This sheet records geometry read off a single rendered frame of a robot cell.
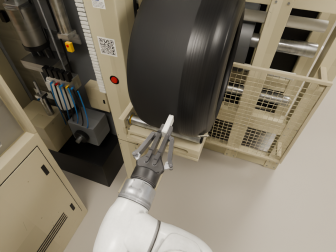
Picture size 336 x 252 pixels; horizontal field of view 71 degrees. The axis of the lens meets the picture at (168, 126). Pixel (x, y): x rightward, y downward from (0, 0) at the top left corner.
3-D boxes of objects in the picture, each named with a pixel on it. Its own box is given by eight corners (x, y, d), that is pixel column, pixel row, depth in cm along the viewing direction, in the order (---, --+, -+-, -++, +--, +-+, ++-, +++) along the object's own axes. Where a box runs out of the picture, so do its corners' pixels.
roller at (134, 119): (131, 122, 113) (127, 123, 109) (133, 113, 112) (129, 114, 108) (202, 143, 105) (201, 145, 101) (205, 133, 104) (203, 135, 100)
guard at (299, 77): (160, 129, 185) (157, 48, 133) (161, 127, 186) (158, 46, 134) (280, 164, 164) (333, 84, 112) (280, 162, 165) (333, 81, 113)
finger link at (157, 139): (149, 168, 70) (145, 166, 70) (162, 137, 75) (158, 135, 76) (148, 162, 66) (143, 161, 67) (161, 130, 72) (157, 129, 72)
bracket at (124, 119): (121, 132, 111) (118, 118, 104) (154, 83, 136) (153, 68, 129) (127, 134, 110) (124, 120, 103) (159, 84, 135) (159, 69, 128)
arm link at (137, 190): (113, 192, 59) (124, 171, 62) (121, 203, 67) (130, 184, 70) (146, 205, 57) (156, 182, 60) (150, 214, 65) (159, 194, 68)
